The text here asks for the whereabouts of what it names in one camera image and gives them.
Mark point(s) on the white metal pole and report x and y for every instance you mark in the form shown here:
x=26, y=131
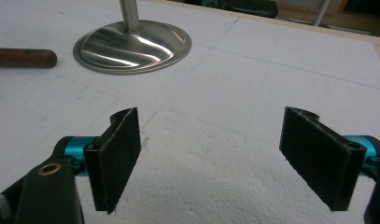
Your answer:
x=320, y=12

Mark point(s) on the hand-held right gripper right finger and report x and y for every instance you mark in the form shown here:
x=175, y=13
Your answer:
x=321, y=158

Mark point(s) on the silver metal stand base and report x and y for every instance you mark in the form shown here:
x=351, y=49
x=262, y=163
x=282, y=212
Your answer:
x=131, y=46

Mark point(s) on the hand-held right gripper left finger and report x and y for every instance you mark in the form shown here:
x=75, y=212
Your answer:
x=116, y=161

